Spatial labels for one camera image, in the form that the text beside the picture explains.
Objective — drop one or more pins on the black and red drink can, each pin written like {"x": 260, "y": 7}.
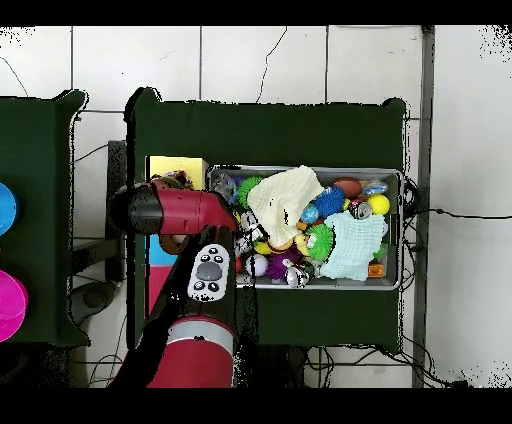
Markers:
{"x": 363, "y": 210}

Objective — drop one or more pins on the yellow ball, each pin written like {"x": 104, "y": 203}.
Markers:
{"x": 378, "y": 204}

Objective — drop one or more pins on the dark green table cloth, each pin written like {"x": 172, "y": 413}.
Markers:
{"x": 40, "y": 160}
{"x": 260, "y": 136}

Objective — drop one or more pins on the dark grey rounded base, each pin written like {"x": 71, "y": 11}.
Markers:
{"x": 90, "y": 298}

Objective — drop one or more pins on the white cloth with coloured dots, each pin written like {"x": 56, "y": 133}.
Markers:
{"x": 176, "y": 174}

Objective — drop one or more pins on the magenta round disc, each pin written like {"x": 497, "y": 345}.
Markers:
{"x": 10, "y": 304}

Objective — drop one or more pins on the purple spiky ball with eyes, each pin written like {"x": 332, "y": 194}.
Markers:
{"x": 280, "y": 266}

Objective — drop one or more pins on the blue round disc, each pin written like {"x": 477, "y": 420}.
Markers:
{"x": 6, "y": 208}

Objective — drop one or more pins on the cream waffle cloth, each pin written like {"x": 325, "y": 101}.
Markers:
{"x": 284, "y": 204}

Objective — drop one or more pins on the wooden box with three holes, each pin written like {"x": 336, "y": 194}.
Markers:
{"x": 180, "y": 164}

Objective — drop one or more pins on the green spiky ball with eyes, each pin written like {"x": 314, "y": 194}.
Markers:
{"x": 322, "y": 242}

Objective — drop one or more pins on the mint waffle cloth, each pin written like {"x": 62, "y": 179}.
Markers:
{"x": 354, "y": 244}

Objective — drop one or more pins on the white baseball red stitches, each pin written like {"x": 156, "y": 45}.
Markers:
{"x": 257, "y": 265}

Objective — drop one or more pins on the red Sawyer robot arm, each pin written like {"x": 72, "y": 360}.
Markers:
{"x": 184, "y": 208}

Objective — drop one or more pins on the blue spiky ball with eyes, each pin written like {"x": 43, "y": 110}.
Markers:
{"x": 331, "y": 201}

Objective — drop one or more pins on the clear mesh bin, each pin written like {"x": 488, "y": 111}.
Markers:
{"x": 344, "y": 173}

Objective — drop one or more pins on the brown ball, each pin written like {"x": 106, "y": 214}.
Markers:
{"x": 348, "y": 186}

